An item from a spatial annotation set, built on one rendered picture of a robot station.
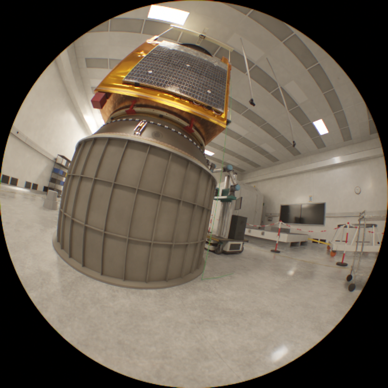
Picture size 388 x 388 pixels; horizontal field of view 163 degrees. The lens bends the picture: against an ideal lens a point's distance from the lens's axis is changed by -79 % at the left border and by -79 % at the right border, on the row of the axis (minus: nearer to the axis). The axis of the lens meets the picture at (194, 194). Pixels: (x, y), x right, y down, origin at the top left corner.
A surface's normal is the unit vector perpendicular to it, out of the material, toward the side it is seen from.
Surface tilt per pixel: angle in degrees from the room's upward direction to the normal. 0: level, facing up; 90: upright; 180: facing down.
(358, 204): 90
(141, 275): 90
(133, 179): 90
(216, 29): 180
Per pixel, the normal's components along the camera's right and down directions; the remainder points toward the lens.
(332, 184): -0.91, -0.23
